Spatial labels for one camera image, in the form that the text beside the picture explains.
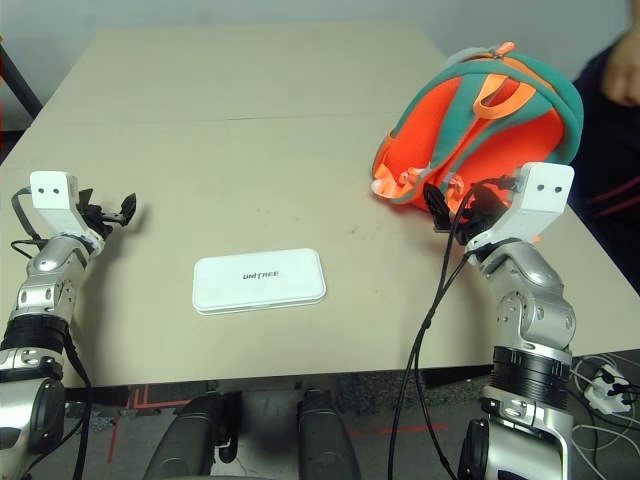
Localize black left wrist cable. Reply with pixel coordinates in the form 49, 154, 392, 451
9, 188, 96, 480

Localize dark robot leg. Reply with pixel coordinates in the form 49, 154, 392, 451
297, 387, 364, 480
144, 392, 241, 480

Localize white Unitree pencil case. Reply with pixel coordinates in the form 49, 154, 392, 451
192, 247, 328, 316

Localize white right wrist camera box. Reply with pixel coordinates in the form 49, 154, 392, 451
467, 162, 575, 251

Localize white floor cable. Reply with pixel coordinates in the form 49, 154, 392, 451
569, 349, 640, 480

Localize bystander bare hand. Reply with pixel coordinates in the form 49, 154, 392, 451
602, 27, 640, 106

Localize dark robot right leg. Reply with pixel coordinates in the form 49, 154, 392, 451
297, 387, 364, 480

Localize orange and teal backpack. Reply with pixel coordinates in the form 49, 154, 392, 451
369, 42, 585, 246

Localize white power strip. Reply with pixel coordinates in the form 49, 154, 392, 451
582, 364, 634, 414

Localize red floor tape cross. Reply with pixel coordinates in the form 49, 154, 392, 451
349, 422, 449, 437

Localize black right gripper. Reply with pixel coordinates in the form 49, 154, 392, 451
423, 180, 506, 244

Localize red floor tape lines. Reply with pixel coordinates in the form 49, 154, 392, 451
107, 384, 201, 466

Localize black slanted frame bar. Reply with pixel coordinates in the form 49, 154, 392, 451
0, 42, 44, 121

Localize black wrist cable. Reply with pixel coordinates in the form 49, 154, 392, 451
9, 188, 96, 480
387, 174, 521, 480

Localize bystander in dark clothes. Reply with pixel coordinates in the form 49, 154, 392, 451
569, 44, 640, 296

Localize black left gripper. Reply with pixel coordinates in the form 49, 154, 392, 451
74, 187, 139, 236

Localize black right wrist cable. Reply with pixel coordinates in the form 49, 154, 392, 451
387, 174, 521, 480

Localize dark robot left leg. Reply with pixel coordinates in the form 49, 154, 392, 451
144, 392, 241, 480

